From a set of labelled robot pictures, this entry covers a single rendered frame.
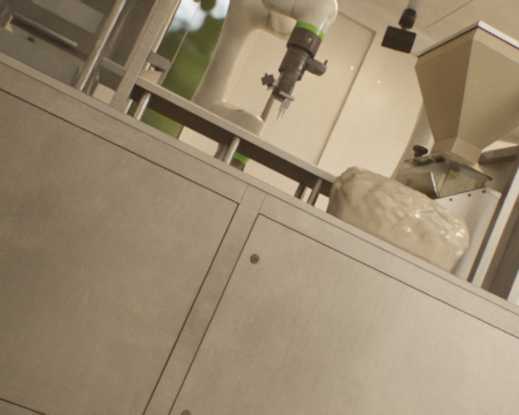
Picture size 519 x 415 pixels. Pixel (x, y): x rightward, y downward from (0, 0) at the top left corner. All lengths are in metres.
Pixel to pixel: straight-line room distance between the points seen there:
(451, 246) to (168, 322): 0.77
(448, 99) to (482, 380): 0.84
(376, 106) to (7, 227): 3.54
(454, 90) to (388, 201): 0.52
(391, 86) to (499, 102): 2.70
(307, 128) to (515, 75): 2.54
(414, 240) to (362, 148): 2.89
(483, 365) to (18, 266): 1.12
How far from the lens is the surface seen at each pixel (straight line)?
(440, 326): 1.73
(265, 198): 1.55
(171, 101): 1.80
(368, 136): 4.66
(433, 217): 1.80
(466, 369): 1.78
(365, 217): 1.73
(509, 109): 2.15
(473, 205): 2.06
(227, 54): 2.47
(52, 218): 1.49
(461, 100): 2.10
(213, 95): 2.46
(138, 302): 1.51
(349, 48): 4.72
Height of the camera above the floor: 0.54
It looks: 8 degrees up
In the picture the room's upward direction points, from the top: 24 degrees clockwise
